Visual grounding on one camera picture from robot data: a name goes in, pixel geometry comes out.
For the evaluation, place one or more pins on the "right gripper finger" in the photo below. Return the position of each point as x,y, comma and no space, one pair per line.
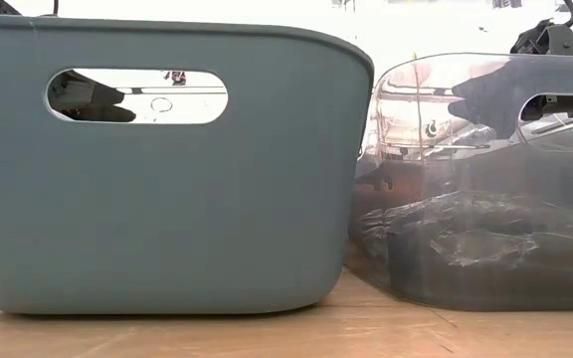
495,104

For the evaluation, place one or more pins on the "smoky transparent plastic bin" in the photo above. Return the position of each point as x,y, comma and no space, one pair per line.
565,169

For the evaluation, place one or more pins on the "teal plastic bin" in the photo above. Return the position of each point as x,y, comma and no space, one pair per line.
167,199

